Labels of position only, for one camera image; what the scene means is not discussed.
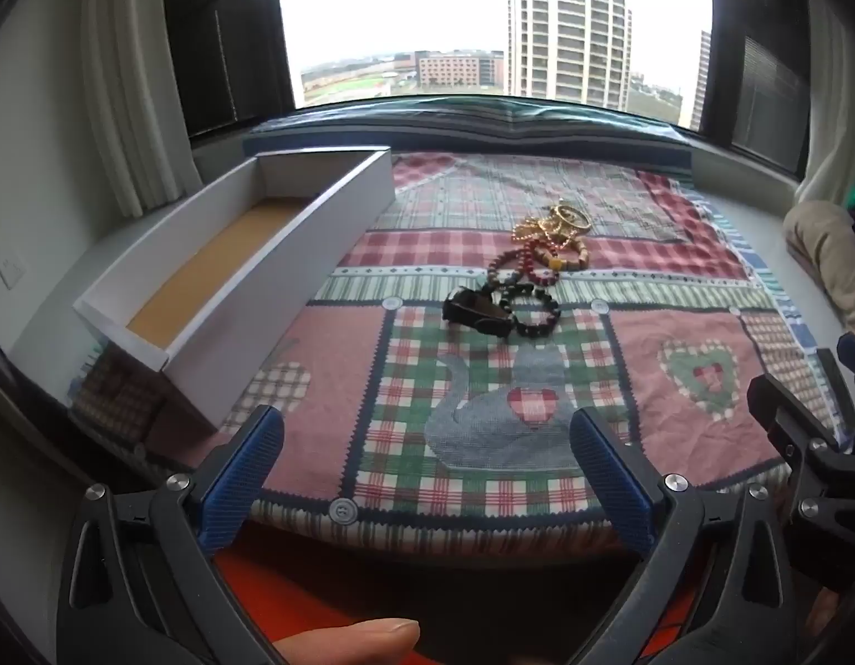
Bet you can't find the gold bangle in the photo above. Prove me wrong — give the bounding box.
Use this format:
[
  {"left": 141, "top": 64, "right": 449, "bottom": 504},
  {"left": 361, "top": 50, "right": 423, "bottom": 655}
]
[{"left": 556, "top": 199, "right": 595, "bottom": 233}]

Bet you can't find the patchwork plaid blanket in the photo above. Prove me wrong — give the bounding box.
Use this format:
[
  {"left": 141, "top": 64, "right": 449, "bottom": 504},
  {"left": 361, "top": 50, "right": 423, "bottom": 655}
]
[{"left": 70, "top": 149, "right": 851, "bottom": 559}]

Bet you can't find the orange cloth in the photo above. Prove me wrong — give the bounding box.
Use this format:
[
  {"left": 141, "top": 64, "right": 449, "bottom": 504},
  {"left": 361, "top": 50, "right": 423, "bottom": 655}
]
[{"left": 212, "top": 519, "right": 685, "bottom": 665}]

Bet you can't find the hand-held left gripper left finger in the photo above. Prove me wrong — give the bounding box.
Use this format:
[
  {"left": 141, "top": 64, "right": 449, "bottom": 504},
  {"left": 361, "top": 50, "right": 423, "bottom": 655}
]
[{"left": 53, "top": 403, "right": 286, "bottom": 665}]

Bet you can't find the red bead bracelet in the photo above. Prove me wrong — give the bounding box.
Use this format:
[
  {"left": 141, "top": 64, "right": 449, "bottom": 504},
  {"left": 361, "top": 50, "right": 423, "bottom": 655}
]
[{"left": 488, "top": 241, "right": 563, "bottom": 288}]

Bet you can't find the dark window panel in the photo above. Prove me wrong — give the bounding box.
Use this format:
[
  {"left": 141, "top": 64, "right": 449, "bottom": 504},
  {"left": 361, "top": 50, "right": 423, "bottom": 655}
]
[
  {"left": 160, "top": 0, "right": 297, "bottom": 146},
  {"left": 698, "top": 0, "right": 813, "bottom": 177}
]

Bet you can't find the brown low-rise building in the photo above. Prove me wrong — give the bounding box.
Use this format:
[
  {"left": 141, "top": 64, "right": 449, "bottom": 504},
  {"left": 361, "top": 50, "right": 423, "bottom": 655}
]
[{"left": 415, "top": 50, "right": 506, "bottom": 90}]

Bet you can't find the black bead bracelet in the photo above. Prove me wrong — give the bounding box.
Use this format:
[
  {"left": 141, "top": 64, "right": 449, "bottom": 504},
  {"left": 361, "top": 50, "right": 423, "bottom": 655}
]
[{"left": 503, "top": 287, "right": 562, "bottom": 340}]

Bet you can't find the white curtain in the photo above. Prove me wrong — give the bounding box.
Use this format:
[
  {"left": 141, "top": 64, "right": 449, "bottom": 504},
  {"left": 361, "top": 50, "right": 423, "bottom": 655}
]
[
  {"left": 791, "top": 0, "right": 855, "bottom": 202},
  {"left": 81, "top": 0, "right": 207, "bottom": 219}
]

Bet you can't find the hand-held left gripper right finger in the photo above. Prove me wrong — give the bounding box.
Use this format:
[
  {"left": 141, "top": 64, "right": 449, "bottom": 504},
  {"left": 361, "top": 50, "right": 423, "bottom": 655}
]
[{"left": 569, "top": 407, "right": 810, "bottom": 665}]

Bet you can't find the white box with cardboard bottom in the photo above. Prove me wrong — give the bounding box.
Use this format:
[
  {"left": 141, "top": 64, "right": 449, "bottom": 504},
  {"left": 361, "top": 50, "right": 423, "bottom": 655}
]
[{"left": 73, "top": 145, "right": 395, "bottom": 375}]

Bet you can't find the person's left hand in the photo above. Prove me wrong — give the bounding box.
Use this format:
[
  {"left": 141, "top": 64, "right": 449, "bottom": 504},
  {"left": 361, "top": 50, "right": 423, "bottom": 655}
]
[{"left": 271, "top": 620, "right": 421, "bottom": 665}]

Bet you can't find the tall grey high-rise building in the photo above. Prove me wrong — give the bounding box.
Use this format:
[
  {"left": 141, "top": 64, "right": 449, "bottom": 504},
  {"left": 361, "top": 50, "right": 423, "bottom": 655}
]
[{"left": 505, "top": 0, "right": 633, "bottom": 106}]

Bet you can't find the gold bead chain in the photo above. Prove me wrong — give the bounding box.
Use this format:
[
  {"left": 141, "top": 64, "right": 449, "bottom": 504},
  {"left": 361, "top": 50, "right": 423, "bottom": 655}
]
[{"left": 514, "top": 217, "right": 574, "bottom": 248}]

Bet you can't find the dark blue striped cloth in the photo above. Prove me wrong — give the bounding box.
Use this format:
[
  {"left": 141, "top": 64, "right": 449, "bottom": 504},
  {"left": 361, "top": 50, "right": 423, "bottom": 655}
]
[{"left": 243, "top": 98, "right": 693, "bottom": 168}]

